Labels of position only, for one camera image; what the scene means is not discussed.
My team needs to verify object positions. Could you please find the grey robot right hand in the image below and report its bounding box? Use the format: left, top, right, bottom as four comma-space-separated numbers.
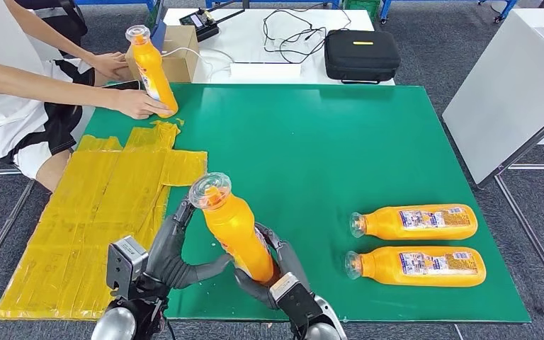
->
233, 222, 312, 311

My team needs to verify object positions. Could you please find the person's left hand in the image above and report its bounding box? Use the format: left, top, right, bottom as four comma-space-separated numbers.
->
89, 51, 130, 81

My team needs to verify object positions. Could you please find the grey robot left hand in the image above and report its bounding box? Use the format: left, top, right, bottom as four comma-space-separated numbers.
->
145, 197, 233, 291

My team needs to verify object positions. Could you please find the person's right hand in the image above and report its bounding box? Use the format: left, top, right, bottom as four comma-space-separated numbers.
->
112, 88, 174, 120

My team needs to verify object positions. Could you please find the orange detergent bottle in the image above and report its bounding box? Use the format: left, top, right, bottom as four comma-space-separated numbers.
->
125, 24, 179, 119
349, 204, 479, 242
188, 172, 278, 285
344, 246, 487, 288

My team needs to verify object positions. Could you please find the smartphone with white edge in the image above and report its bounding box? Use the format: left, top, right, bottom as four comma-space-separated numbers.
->
101, 79, 142, 91

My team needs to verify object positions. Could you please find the tablet in blue case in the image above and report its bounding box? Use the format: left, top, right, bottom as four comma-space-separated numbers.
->
145, 0, 167, 52

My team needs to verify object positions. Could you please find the cardboard box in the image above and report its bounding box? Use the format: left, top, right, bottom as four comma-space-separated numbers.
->
125, 24, 200, 84

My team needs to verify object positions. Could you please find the yellow taped sheet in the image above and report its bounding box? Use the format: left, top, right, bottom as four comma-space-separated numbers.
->
0, 120, 210, 324

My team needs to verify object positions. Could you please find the black remote controller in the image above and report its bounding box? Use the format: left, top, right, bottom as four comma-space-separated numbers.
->
178, 8, 246, 44

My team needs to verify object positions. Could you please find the person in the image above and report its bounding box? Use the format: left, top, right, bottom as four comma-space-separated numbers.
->
0, 0, 174, 193

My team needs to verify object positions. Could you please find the green table board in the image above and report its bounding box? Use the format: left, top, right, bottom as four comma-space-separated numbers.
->
83, 83, 532, 324

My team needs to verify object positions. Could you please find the white power strip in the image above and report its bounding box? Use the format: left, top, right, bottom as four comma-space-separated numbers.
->
229, 63, 302, 86

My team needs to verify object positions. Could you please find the white desk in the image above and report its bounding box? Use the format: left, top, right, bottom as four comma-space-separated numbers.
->
163, 8, 397, 88

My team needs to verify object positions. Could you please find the black carrying case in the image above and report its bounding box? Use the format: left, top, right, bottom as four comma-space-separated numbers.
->
323, 30, 401, 86

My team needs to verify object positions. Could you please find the green plastic crate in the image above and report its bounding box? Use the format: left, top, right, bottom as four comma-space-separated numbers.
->
342, 0, 382, 22

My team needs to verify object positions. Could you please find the large white table panel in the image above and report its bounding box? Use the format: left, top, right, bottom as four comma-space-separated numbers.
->
442, 9, 544, 186

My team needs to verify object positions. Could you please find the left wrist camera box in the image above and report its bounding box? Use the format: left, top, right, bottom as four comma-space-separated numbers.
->
106, 236, 149, 299

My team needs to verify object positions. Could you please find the blue metal frame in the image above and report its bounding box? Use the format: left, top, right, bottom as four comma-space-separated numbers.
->
378, 0, 519, 26
205, 0, 341, 11
74, 0, 158, 13

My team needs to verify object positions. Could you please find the white charging cable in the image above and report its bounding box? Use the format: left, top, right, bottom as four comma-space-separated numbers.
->
159, 44, 235, 81

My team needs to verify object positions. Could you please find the black cable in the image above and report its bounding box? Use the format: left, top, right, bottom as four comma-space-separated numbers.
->
262, 4, 352, 66

